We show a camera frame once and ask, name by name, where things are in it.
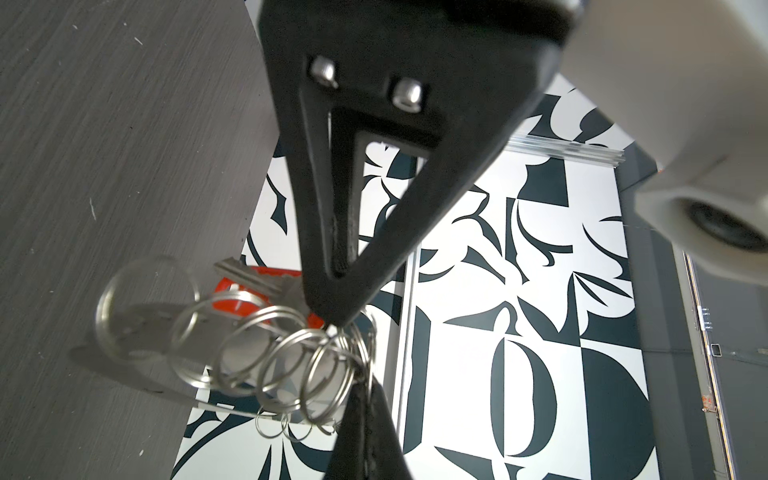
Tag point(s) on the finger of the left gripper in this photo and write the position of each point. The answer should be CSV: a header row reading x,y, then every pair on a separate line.
x,y
447,81

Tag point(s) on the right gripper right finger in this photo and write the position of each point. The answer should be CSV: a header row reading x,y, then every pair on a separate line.
x,y
385,458

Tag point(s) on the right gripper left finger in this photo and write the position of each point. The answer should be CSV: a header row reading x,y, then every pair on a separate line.
x,y
348,457

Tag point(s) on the silver metal key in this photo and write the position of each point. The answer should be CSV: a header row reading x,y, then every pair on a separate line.
x,y
280,288

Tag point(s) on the red key tag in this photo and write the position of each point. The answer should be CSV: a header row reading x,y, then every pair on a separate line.
x,y
242,308

